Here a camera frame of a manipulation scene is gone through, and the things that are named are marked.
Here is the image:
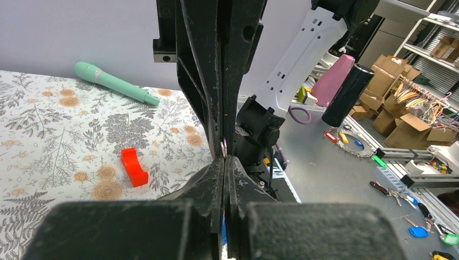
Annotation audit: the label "blue key tag with key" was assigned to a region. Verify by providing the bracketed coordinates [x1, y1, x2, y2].
[221, 218, 227, 246]

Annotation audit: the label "grey metal key holder plate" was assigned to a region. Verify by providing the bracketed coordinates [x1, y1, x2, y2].
[220, 138, 227, 158]

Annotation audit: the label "mint green handle tool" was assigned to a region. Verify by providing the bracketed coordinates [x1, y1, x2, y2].
[74, 61, 160, 106]

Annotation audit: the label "round keyring with tags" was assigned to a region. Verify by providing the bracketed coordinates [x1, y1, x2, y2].
[329, 124, 376, 159]

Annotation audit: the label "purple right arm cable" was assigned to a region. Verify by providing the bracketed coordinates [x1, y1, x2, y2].
[288, 106, 313, 126]

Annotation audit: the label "floral table mat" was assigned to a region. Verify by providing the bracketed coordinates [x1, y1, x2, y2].
[1, 71, 212, 259]

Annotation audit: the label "pink foam block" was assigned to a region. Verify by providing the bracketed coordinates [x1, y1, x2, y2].
[312, 54, 355, 107]

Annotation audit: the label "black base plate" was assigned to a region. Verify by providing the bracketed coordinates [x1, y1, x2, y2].
[267, 158, 301, 203]

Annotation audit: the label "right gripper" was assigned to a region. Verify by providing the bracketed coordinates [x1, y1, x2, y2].
[153, 0, 266, 157]

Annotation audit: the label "cardboard boxes stack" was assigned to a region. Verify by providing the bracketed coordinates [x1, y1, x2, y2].
[350, 55, 458, 149]

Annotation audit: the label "black cylinder bottle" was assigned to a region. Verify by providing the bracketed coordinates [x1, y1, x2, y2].
[322, 64, 375, 127]

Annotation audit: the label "loose key tags on bench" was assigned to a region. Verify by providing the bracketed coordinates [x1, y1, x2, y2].
[369, 181, 458, 259]

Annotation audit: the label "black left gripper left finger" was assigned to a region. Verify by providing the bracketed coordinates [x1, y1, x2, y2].
[24, 157, 225, 259]

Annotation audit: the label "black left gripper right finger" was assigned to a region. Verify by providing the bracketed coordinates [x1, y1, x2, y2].
[224, 156, 406, 259]

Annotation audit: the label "red key tag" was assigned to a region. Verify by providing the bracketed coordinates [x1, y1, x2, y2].
[121, 147, 148, 187]

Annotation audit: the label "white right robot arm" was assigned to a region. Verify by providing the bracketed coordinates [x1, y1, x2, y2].
[153, 1, 378, 169]

